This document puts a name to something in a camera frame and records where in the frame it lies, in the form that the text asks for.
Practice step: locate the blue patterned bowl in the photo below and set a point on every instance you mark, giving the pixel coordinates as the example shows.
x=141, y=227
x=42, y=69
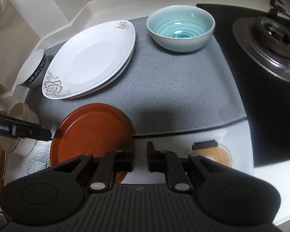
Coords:
x=31, y=65

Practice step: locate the black pan support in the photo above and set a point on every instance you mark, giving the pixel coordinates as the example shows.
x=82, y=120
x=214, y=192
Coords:
x=276, y=7

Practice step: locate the white floral plate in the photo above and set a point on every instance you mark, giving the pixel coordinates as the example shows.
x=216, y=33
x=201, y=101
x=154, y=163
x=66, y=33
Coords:
x=127, y=64
x=87, y=60

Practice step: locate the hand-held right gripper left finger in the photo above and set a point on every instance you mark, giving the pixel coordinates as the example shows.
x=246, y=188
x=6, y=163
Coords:
x=125, y=158

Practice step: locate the brown round plate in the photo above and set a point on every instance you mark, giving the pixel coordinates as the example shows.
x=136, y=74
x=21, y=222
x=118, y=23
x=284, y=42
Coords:
x=91, y=135

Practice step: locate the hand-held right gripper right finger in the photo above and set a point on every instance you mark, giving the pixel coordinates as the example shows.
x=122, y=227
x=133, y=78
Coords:
x=157, y=158

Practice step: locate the beige bowl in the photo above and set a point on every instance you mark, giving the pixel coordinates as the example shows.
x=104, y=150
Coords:
x=21, y=148

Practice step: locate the black gas cooktop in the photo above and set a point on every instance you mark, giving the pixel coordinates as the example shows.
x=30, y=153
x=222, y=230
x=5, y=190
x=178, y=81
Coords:
x=263, y=113

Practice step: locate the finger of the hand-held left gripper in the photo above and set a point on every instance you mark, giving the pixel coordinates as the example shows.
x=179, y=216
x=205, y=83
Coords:
x=21, y=130

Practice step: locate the grey counter mat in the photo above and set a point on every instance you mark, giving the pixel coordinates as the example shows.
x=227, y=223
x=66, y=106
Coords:
x=183, y=89

